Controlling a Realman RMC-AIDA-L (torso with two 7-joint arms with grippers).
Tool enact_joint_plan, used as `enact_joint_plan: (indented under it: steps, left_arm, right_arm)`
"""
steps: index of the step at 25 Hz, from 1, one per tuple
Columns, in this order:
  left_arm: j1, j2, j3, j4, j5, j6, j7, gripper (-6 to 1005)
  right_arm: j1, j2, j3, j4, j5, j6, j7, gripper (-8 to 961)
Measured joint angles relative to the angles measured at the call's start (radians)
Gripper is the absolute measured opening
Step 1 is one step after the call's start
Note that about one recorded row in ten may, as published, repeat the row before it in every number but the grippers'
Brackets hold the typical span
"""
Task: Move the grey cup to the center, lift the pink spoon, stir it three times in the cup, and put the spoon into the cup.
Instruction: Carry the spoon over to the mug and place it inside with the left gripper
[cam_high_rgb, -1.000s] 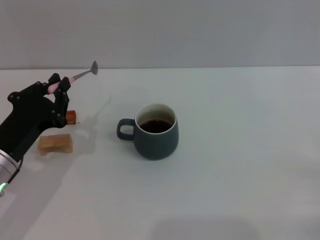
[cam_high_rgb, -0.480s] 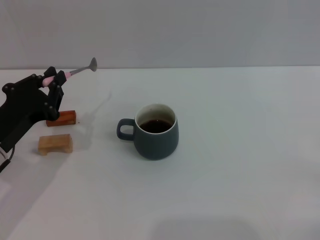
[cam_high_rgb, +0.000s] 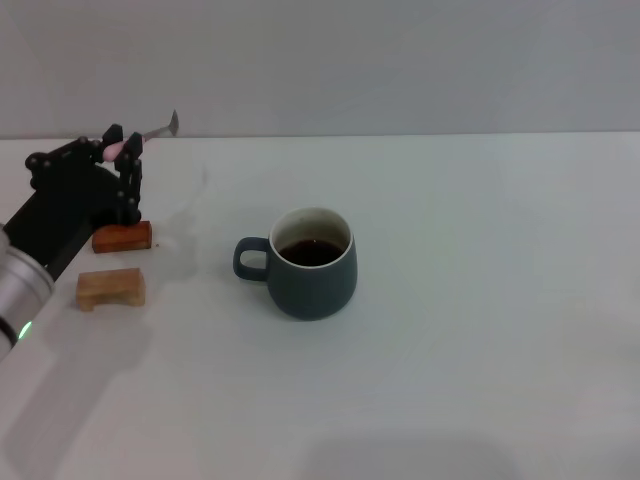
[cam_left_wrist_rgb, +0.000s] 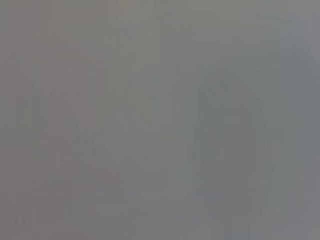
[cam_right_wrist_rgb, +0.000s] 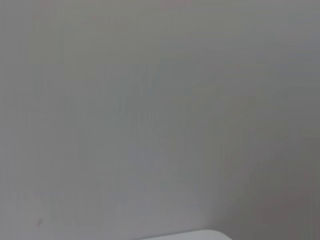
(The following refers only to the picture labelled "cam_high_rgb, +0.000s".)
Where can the red-brown wooden block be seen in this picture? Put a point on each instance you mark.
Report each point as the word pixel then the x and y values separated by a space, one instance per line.
pixel 125 237

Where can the light wooden spoon rest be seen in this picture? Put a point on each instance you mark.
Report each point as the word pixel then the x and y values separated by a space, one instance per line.
pixel 115 287

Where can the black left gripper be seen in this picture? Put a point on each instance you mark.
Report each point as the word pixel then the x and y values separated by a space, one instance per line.
pixel 60 210

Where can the dark grey coffee cup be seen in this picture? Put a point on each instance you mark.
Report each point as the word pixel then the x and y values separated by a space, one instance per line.
pixel 310 290

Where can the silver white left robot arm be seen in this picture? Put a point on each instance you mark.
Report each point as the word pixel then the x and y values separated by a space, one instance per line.
pixel 20 290

